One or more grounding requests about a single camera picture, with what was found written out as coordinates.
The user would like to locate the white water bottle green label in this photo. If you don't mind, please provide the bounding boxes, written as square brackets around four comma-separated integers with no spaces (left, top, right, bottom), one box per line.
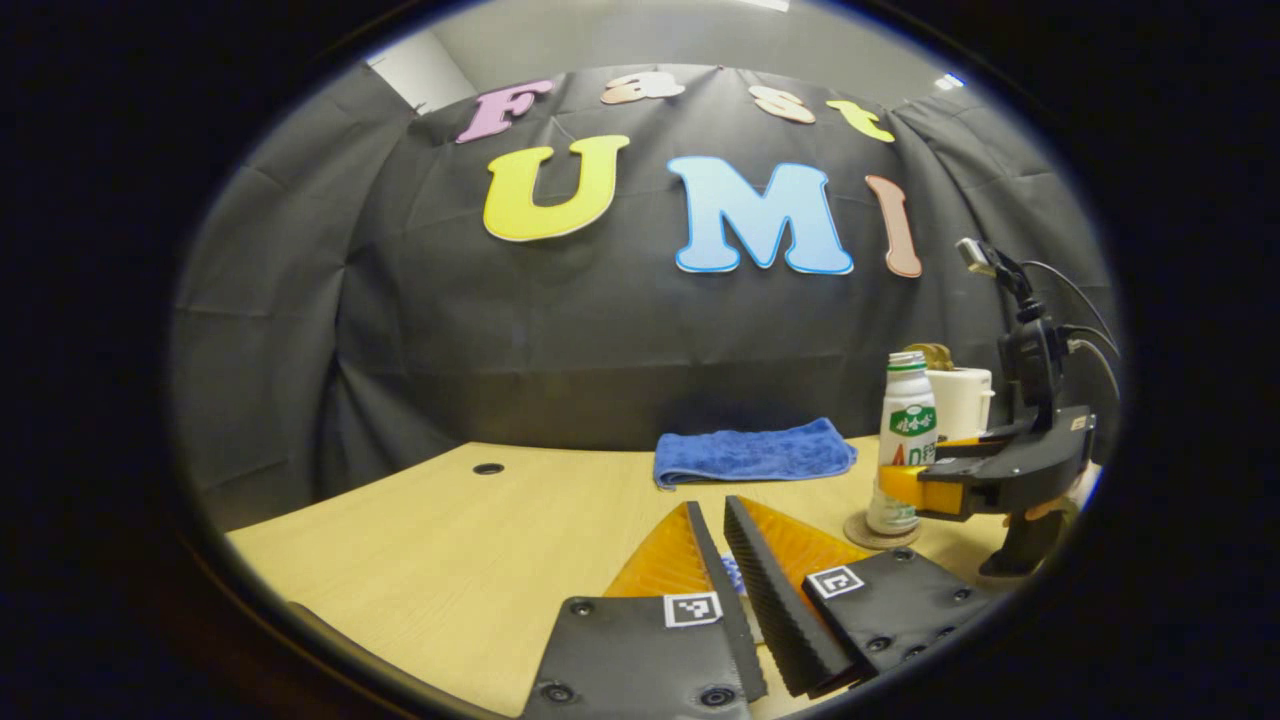
[866,351,938,536]

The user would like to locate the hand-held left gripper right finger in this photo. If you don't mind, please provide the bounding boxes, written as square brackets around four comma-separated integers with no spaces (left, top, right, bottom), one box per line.
[722,495,1001,699]

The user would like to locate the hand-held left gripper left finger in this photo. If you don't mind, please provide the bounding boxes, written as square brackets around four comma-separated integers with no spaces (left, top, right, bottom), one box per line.
[520,502,769,720]

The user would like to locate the white toaster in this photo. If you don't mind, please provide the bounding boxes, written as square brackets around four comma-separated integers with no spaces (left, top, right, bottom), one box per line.
[925,367,996,442]

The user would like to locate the round brown coaster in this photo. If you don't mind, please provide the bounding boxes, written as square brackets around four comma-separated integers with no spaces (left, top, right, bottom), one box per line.
[843,510,923,551]

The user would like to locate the blue towel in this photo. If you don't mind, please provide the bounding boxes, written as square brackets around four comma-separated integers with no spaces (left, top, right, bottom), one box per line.
[654,418,859,491]

